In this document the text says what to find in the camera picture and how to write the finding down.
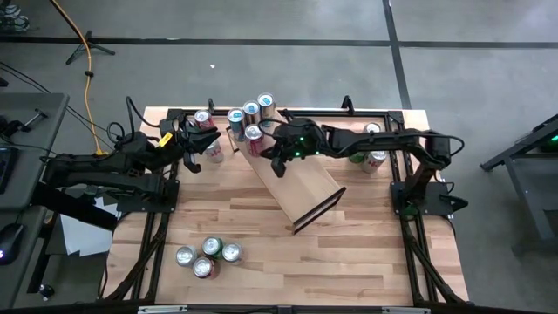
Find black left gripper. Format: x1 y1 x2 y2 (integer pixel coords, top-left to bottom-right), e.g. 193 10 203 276
160 118 221 174

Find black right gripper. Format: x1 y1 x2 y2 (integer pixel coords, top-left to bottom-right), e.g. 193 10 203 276
261 119 329 179

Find red Coca-Cola can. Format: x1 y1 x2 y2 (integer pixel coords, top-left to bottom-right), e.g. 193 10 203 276
193 109 217 132
243 123 267 158
192 256 221 280

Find blue Red Bull can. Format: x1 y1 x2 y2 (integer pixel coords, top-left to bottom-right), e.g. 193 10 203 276
242 99 262 127
226 107 248 143
256 92 276 127

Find black tripod stand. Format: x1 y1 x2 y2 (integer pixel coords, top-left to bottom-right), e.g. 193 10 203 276
65 29 117 66

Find black support beam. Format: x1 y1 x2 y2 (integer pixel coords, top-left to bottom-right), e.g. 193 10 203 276
29 181 119 232

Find white paper sheets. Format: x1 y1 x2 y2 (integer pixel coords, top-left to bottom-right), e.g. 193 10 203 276
58 195 121 258

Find grey side desk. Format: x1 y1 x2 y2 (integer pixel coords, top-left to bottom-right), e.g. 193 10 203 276
0 92 70 210

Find black clamp tool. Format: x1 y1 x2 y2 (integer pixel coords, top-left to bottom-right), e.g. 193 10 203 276
0 107 49 137

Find black keyboard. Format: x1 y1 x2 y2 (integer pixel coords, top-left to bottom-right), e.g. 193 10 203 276
0 146 15 195

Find black computer mouse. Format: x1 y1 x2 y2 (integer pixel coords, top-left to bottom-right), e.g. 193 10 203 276
0 222 25 266

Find dark grey desk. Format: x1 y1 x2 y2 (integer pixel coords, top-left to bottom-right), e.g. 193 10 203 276
0 204 49 309

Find grey metal stand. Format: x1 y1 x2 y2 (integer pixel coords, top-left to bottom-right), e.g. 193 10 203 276
479 113 558 254

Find wooden shelf with black frame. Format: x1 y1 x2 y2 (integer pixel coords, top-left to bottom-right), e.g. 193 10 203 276
225 104 348 236

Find black metal rig frame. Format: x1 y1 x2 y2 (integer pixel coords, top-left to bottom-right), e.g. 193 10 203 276
102 106 470 306

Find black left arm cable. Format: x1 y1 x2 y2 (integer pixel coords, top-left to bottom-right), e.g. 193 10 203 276
106 95 175 145

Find yellow power cable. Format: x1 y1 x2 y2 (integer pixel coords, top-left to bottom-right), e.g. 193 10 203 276
48 0 109 157

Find silver metal bracket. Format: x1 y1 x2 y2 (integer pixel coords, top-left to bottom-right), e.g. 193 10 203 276
137 304 188 314
381 306 432 314

